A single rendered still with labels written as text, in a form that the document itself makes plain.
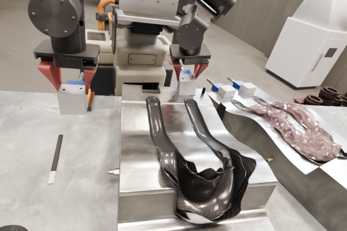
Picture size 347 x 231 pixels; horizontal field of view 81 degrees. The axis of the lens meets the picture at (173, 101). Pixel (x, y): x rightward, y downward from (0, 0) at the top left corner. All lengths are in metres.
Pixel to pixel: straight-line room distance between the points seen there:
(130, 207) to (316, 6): 3.43
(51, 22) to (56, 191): 0.31
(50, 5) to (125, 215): 0.30
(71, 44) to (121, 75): 0.51
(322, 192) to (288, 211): 0.08
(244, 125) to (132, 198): 0.40
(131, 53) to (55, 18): 0.61
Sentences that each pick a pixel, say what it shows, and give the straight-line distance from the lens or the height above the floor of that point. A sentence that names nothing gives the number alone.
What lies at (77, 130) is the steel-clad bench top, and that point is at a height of 0.80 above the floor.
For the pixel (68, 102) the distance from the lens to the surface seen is 0.47.
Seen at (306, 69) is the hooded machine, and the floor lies 0.35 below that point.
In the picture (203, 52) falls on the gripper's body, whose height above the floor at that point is 1.03.
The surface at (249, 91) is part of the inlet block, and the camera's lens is 0.82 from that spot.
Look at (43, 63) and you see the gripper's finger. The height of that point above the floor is 1.01.
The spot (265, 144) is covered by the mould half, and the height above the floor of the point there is 0.86.
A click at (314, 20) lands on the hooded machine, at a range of 3.53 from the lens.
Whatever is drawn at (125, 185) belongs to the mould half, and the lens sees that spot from 0.32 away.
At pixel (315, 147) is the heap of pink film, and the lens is 0.62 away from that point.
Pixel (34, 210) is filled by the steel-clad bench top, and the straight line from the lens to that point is 0.48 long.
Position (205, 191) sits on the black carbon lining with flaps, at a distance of 0.37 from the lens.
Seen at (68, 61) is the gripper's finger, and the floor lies 1.03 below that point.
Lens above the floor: 1.20
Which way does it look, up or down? 33 degrees down
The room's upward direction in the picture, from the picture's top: 12 degrees clockwise
